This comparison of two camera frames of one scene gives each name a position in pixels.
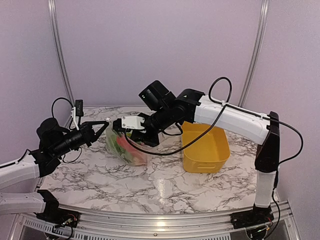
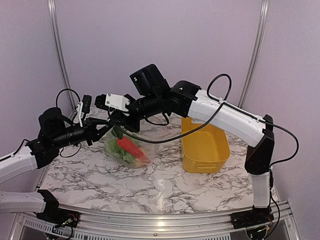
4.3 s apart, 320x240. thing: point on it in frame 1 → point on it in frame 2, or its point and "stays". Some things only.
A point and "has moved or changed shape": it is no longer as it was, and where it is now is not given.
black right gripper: (137, 135) → (117, 115)
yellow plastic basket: (209, 153) stays
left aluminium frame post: (52, 9) stays
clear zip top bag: (119, 146) has moved or changed shape
